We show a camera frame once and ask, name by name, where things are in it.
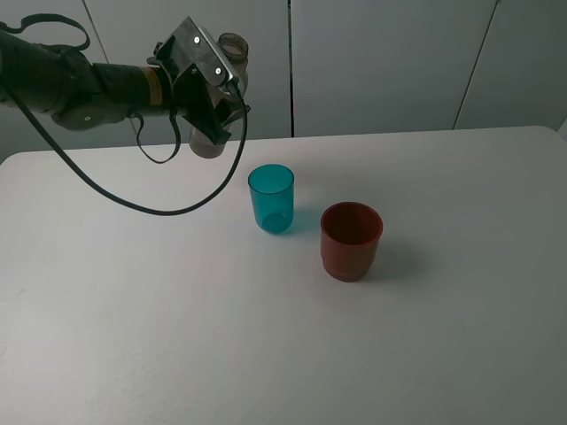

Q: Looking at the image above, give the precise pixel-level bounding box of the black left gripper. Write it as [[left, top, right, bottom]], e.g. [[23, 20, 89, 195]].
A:
[[147, 42, 244, 145]]

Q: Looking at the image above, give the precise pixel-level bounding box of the teal translucent plastic cup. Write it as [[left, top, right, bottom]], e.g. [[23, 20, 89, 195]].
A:
[[247, 164, 295, 234]]

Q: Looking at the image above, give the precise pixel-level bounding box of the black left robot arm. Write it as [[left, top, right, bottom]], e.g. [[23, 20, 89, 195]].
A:
[[1, 19, 250, 145]]

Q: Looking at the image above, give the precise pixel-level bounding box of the red plastic cup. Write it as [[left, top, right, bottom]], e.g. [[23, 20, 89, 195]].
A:
[[320, 202, 384, 282]]

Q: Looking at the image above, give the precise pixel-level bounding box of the thin black cable loop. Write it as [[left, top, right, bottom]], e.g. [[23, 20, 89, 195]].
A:
[[130, 105, 183, 165]]

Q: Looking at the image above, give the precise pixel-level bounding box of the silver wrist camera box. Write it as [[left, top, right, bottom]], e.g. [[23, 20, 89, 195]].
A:
[[170, 17, 237, 88]]

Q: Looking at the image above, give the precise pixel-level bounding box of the thick black camera cable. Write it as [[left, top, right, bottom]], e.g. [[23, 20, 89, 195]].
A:
[[0, 79, 249, 217]]

